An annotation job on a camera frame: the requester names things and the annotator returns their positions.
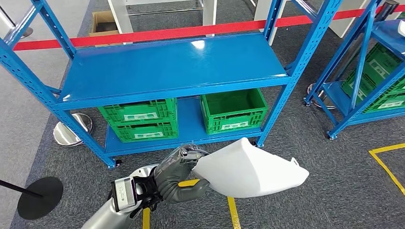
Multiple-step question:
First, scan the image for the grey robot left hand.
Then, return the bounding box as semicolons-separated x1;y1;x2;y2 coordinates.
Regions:
153;144;211;204

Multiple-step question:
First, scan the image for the blue metal shelf rack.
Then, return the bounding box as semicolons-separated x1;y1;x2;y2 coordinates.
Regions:
303;0;405;140
0;0;344;170

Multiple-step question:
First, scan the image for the white table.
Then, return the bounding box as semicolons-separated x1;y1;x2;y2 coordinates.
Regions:
107;0;218;45

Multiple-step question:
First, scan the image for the dark base stanchion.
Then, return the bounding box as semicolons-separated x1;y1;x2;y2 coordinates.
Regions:
0;4;34;39

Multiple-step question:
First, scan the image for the red barrier belt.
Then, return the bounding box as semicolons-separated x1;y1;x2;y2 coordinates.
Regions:
12;4;405;52

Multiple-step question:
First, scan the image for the open cardboard box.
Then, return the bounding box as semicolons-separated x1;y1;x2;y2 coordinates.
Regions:
88;10;121;38

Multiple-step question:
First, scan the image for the white panel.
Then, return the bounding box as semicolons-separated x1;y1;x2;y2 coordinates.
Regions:
253;0;287;46
329;0;371;39

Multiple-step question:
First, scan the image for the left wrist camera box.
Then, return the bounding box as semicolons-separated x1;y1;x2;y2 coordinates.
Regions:
111;176;138;213

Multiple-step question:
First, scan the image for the chrome base stanchion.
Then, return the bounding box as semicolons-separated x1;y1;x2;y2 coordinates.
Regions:
306;0;400;110
53;114;93;146

